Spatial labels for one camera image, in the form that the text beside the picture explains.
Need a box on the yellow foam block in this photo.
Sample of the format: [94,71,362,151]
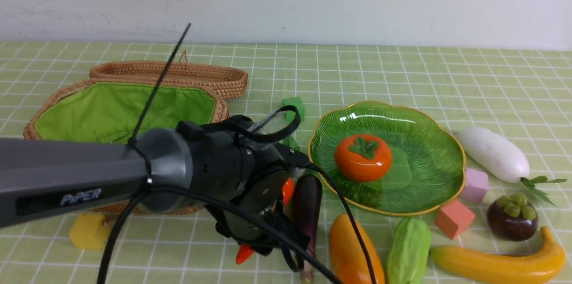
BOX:
[69,213,112,250]

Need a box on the purple mangosteen toy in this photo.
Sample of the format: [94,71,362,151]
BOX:
[487,193,538,242]

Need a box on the woven wicker basket lid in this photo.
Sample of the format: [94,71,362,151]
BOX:
[89,52,248,99]

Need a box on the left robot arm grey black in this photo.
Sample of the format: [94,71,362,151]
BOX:
[0,115,309,256]

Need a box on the green foam cube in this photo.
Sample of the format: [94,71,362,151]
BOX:
[282,96,306,123]

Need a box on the green bitter gourd toy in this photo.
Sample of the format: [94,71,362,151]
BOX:
[386,217,431,284]

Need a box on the green glass leaf plate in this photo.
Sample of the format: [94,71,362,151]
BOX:
[307,100,466,217]

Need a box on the salmon red foam cube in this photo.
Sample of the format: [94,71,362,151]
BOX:
[434,199,475,240]

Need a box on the green checkered tablecloth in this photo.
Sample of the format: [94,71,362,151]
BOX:
[0,42,571,284]

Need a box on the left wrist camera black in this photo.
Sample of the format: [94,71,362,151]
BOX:
[273,143,309,169]

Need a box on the white radish toy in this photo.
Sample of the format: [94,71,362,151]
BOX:
[456,126,530,184]

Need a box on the red chili pepper toy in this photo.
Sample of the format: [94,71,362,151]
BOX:
[236,136,301,265]

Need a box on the orange mango toy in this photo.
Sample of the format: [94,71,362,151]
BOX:
[329,213,372,284]

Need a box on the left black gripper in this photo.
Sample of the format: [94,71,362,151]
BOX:
[215,166,310,272]

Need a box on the yellow banana toy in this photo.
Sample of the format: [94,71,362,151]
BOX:
[429,226,566,284]

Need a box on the pink foam cube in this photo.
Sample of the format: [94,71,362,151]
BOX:
[459,168,489,204]

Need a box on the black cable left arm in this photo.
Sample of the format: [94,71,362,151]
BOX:
[96,23,378,284]

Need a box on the purple eggplant toy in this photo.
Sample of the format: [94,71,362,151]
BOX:
[292,175,323,258]

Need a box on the orange persimmon toy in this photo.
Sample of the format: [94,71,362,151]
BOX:
[334,134,394,183]

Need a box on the woven wicker basket green lining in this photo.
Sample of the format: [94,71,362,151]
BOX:
[23,79,229,144]

